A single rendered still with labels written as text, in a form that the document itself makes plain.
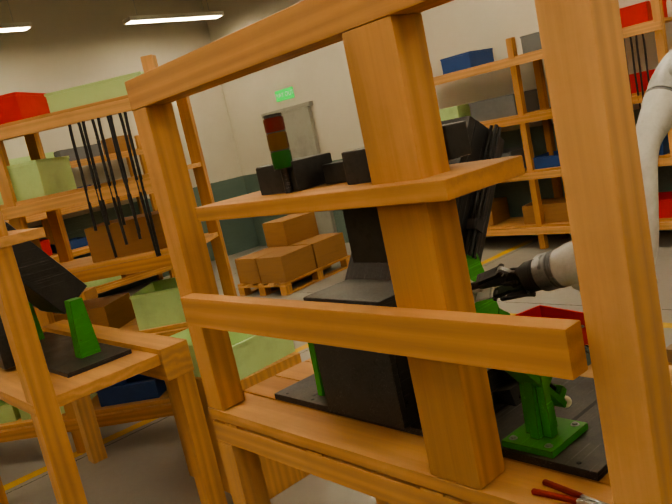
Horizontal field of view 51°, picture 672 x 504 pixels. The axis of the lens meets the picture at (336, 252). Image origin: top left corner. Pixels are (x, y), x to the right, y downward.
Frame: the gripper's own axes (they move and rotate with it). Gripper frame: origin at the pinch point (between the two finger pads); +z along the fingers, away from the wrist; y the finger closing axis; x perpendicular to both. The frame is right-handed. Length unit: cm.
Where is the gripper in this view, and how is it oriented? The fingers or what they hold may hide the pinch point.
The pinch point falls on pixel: (477, 291)
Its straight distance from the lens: 182.8
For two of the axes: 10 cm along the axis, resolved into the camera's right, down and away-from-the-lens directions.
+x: -2.6, 8.5, -4.7
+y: -7.8, -4.7, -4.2
